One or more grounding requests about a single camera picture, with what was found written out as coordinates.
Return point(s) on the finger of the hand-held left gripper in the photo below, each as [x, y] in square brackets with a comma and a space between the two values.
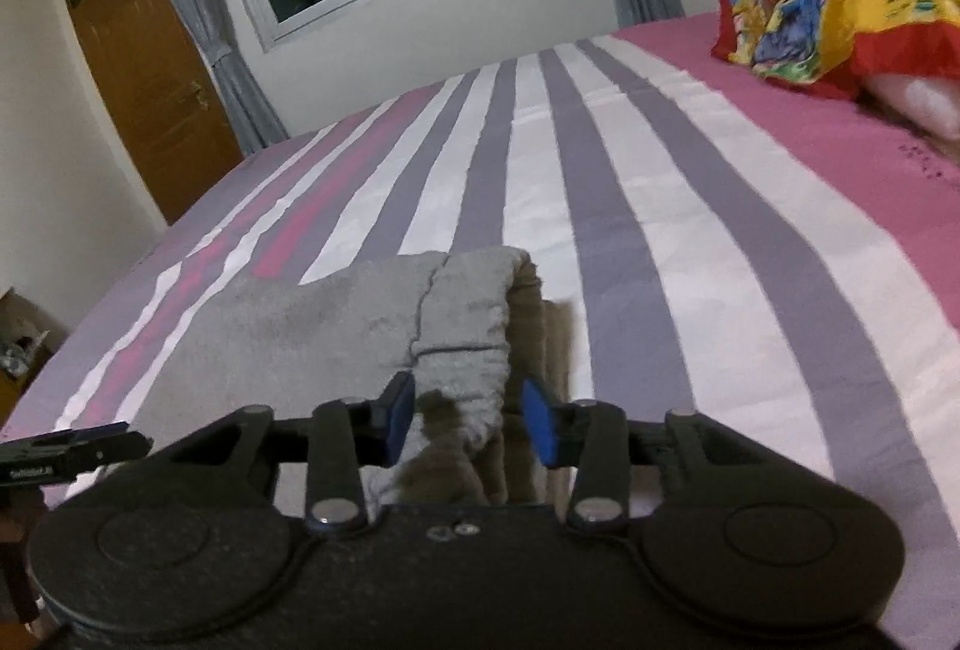
[90, 451]

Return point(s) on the bed with striped sheet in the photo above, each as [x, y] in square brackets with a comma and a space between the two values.
[675, 208]

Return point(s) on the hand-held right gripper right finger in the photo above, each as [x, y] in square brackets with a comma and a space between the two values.
[540, 426]

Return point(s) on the grey pants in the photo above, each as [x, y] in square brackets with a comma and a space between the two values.
[300, 335]

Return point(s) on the white pillow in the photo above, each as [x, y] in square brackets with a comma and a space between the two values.
[922, 103]

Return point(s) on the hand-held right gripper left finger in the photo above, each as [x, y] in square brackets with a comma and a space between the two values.
[401, 412]

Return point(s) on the brown wooden door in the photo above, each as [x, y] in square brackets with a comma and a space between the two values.
[150, 73]

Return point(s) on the colourful red-bordered blanket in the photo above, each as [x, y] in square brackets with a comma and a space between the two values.
[825, 5]

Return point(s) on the cardboard box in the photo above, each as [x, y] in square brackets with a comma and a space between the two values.
[26, 350]

